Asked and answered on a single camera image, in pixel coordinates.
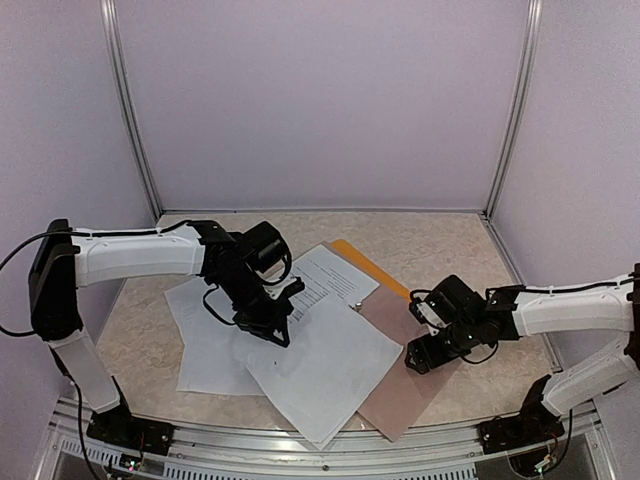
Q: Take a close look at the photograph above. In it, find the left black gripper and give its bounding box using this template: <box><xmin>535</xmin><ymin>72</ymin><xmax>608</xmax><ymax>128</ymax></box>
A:
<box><xmin>216</xmin><ymin>269</ymin><xmax>295</xmax><ymax>348</ymax></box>

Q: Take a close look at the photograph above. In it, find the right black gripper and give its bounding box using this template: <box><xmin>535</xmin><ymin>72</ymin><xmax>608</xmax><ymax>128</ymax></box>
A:
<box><xmin>405</xmin><ymin>318</ymin><xmax>480</xmax><ymax>374</ymax></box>

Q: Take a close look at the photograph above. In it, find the orange folder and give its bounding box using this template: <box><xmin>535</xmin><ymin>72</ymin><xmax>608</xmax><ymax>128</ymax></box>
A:
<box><xmin>330</xmin><ymin>239</ymin><xmax>410</xmax><ymax>301</ymax></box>

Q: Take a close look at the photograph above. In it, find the printed white paper sheet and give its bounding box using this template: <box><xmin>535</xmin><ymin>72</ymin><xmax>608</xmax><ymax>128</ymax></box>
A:
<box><xmin>290</xmin><ymin>244</ymin><xmax>380</xmax><ymax>322</ymax></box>

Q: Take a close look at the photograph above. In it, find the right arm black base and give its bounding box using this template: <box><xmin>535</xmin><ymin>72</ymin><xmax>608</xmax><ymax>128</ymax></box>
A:
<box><xmin>477</xmin><ymin>374</ymin><xmax>565</xmax><ymax>454</ymax></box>

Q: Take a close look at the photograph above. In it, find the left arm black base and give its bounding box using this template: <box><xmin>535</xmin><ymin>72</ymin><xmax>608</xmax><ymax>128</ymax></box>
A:
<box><xmin>87</xmin><ymin>398</ymin><xmax>175</xmax><ymax>456</ymax></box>

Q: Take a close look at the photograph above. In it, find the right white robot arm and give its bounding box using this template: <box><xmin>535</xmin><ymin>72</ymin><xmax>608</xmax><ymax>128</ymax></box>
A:
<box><xmin>405</xmin><ymin>269</ymin><xmax>639</xmax><ymax>444</ymax></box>

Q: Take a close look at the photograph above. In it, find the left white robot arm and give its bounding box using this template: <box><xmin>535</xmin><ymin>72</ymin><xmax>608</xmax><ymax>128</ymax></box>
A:
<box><xmin>28</xmin><ymin>219</ymin><xmax>305</xmax><ymax>445</ymax></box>

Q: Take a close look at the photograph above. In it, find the white paper sheet on table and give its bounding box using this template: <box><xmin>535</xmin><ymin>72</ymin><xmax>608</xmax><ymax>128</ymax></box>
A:
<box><xmin>164</xmin><ymin>278</ymin><xmax>273</xmax><ymax>396</ymax></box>

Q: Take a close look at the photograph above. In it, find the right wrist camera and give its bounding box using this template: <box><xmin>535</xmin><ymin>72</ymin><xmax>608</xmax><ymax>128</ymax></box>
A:
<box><xmin>409</xmin><ymin>289</ymin><xmax>443</xmax><ymax>330</ymax></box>

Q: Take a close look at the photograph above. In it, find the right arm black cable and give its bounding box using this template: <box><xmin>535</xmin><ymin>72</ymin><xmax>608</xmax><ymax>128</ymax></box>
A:
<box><xmin>519</xmin><ymin>279</ymin><xmax>640</xmax><ymax>296</ymax></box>

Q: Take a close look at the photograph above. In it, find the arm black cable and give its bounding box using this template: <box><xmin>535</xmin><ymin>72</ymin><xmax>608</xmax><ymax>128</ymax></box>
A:
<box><xmin>0</xmin><ymin>227</ymin><xmax>91</xmax><ymax>480</ymax></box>
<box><xmin>519</xmin><ymin>279</ymin><xmax>640</xmax><ymax>296</ymax></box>

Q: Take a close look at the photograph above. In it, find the front aluminium rail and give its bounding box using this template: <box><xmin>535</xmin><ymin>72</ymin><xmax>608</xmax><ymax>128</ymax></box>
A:
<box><xmin>47</xmin><ymin>394</ymin><xmax>614</xmax><ymax>480</ymax></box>

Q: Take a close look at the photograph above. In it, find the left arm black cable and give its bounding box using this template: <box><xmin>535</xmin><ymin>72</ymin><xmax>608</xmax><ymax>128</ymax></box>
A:
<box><xmin>0</xmin><ymin>227</ymin><xmax>91</xmax><ymax>480</ymax></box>

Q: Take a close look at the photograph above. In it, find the right aluminium frame post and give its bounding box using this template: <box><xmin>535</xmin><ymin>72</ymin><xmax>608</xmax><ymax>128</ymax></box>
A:
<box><xmin>483</xmin><ymin>0</ymin><xmax>543</xmax><ymax>223</ymax></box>

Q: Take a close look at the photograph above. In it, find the aluminium frame post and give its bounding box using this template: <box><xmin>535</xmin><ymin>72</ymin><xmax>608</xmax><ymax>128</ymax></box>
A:
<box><xmin>483</xmin><ymin>0</ymin><xmax>543</xmax><ymax>223</ymax></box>
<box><xmin>100</xmin><ymin>0</ymin><xmax>164</xmax><ymax>221</ymax></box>

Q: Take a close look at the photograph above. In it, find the left aluminium frame post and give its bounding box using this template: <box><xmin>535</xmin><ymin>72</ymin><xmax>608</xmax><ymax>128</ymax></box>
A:
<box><xmin>100</xmin><ymin>0</ymin><xmax>164</xmax><ymax>221</ymax></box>

